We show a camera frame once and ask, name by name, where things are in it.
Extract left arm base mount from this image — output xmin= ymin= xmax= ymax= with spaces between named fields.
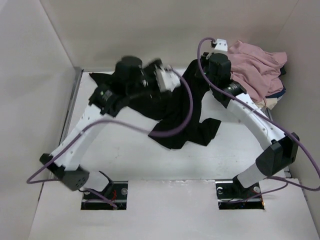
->
xmin=78 ymin=171 xmax=129 ymax=211

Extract beige garment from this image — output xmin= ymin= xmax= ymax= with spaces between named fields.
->
xmin=256 ymin=97 xmax=279 ymax=110

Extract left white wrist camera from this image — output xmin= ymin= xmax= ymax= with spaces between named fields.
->
xmin=155 ymin=65 xmax=181 ymax=92

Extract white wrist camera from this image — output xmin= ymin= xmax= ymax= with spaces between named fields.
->
xmin=155 ymin=65 xmax=181 ymax=92
xmin=211 ymin=38 xmax=228 ymax=54

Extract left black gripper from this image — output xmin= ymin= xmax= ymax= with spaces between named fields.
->
xmin=127 ymin=60 xmax=171 ymax=101

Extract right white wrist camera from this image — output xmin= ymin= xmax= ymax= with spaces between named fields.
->
xmin=211 ymin=38 xmax=228 ymax=54

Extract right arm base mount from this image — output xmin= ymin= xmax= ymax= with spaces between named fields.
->
xmin=215 ymin=179 xmax=265 ymax=210

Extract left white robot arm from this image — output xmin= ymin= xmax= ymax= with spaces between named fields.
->
xmin=40 ymin=55 xmax=163 ymax=200

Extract pink garment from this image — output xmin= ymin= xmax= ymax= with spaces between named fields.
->
xmin=227 ymin=40 xmax=288 ymax=102

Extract black trousers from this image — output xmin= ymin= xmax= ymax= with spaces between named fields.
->
xmin=88 ymin=59 xmax=222 ymax=150

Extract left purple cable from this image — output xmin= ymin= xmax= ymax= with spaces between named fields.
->
xmin=26 ymin=69 xmax=195 ymax=210

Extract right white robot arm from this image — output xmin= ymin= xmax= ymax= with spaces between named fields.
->
xmin=196 ymin=52 xmax=298 ymax=198

